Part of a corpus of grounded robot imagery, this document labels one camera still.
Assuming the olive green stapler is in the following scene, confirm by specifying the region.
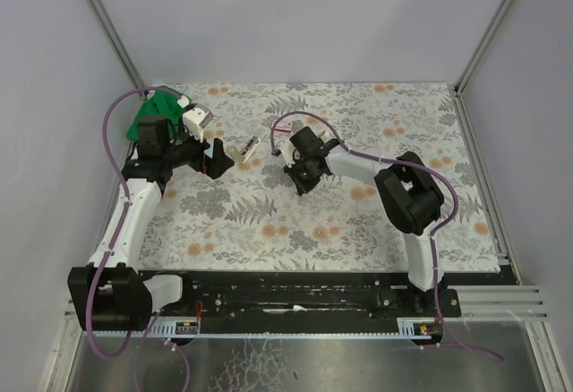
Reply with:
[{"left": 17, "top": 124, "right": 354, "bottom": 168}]
[{"left": 227, "top": 136, "right": 261, "bottom": 163}]

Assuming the red staple box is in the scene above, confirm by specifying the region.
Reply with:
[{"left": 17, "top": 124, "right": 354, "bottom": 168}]
[{"left": 273, "top": 120, "right": 293, "bottom": 133}]

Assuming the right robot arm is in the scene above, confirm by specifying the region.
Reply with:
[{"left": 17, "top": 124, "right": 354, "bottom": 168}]
[{"left": 278, "top": 127, "right": 444, "bottom": 292}]

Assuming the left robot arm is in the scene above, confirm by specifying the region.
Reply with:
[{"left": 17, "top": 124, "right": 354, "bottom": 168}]
[{"left": 67, "top": 107, "right": 234, "bottom": 332}]

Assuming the floral table mat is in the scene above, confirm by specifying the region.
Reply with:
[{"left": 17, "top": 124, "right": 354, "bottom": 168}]
[{"left": 136, "top": 82, "right": 500, "bottom": 273}]

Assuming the green cloth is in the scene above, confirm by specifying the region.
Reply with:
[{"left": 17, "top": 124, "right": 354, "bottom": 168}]
[{"left": 126, "top": 90, "right": 184, "bottom": 142}]

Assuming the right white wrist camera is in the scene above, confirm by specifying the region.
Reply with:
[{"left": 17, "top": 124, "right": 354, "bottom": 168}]
[{"left": 272, "top": 140, "right": 296, "bottom": 166}]

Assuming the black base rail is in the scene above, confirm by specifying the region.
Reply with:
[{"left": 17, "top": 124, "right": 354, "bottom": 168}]
[{"left": 89, "top": 268, "right": 484, "bottom": 335}]

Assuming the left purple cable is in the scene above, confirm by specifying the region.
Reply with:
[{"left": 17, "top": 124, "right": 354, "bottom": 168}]
[{"left": 84, "top": 87, "right": 192, "bottom": 392}]

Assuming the purple cable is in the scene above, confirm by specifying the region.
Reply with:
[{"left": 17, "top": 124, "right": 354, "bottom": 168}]
[
  {"left": 269, "top": 111, "right": 507, "bottom": 362},
  {"left": 84, "top": 87, "right": 192, "bottom": 392}
]

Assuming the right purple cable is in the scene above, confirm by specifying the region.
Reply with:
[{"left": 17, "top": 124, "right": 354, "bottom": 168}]
[{"left": 269, "top": 111, "right": 507, "bottom": 362}]

